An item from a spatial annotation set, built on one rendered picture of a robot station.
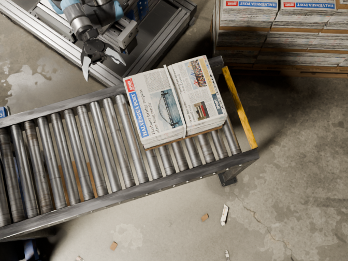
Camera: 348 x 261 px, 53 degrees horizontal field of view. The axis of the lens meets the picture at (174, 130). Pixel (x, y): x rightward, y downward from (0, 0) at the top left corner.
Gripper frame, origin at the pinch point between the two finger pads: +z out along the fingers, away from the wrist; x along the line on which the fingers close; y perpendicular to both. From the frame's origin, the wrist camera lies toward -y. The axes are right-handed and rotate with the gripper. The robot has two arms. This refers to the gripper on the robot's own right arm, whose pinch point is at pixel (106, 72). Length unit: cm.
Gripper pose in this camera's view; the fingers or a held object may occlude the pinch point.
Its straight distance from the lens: 129.5
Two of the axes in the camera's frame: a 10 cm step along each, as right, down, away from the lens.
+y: -1.2, 3.2, 9.4
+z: 4.7, 8.5, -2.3
